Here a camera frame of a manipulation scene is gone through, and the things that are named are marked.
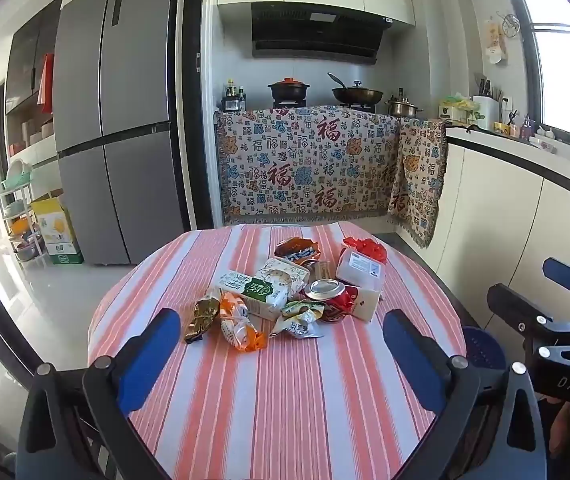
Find cream lower cabinets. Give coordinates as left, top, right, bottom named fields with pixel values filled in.
left=400, top=127, right=570, bottom=321

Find dark glass cabinet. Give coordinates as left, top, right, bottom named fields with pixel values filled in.
left=4, top=0, right=63, bottom=116

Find red hanging bag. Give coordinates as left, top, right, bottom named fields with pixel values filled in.
left=38, top=53, right=55, bottom=113

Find green yellow bag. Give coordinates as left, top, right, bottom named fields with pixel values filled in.
left=439, top=92, right=480, bottom=123

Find orange white snack wrapper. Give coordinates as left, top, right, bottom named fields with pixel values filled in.
left=219, top=291, right=269, bottom=351

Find steel pot with lid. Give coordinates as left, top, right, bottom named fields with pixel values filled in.
left=385, top=89, right=423, bottom=118

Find yellow cardboard box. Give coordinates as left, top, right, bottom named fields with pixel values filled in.
left=30, top=195, right=85, bottom=266

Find large printed cloth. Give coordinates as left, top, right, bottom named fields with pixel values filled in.
left=214, top=105, right=401, bottom=227

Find condiment bottle rack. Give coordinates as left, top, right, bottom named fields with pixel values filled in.
left=220, top=79, right=247, bottom=112

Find crushed red can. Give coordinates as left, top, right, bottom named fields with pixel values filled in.
left=304, top=277, right=361, bottom=323

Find red plastic wrapper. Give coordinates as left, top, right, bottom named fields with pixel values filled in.
left=341, top=236, right=390, bottom=265

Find floral paper box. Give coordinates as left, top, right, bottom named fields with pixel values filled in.
left=251, top=256, right=311, bottom=293

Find storage rack with basins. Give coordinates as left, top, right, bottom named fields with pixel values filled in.
left=0, top=157, right=46, bottom=263

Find black range hood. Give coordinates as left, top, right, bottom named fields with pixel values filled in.
left=251, top=2, right=386, bottom=66

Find small printed cloth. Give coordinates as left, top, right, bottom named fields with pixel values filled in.
left=386, top=119, right=449, bottom=250

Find grey refrigerator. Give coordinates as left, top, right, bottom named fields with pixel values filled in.
left=52, top=0, right=188, bottom=267

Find brown gold snack wrapper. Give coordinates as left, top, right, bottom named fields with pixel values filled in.
left=184, top=296, right=222, bottom=345

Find blue plastic wastebasket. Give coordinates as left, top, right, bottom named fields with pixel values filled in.
left=461, top=326, right=508, bottom=371

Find yellow wall hanging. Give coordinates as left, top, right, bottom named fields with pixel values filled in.
left=482, top=17, right=509, bottom=66

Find green white snack wrapper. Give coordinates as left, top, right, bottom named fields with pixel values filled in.
left=270, top=300, right=326, bottom=339

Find green white milk carton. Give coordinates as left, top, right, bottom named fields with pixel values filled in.
left=213, top=270, right=291, bottom=322

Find orange snack bag blue label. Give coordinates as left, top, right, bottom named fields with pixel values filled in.
left=274, top=236, right=322, bottom=267

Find pink striped tablecloth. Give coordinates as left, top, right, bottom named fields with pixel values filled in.
left=88, top=222, right=468, bottom=480

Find dark wok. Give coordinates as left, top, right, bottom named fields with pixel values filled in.
left=327, top=72, right=385, bottom=106

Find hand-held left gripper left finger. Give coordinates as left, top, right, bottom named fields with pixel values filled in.
left=15, top=307, right=182, bottom=480

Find black clay pot orange lid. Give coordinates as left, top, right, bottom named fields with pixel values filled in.
left=267, top=77, right=307, bottom=107

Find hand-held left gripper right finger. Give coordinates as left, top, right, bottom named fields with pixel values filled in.
left=382, top=309, right=548, bottom=480

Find white knife block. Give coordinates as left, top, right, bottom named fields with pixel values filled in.
left=472, top=75, right=503, bottom=131

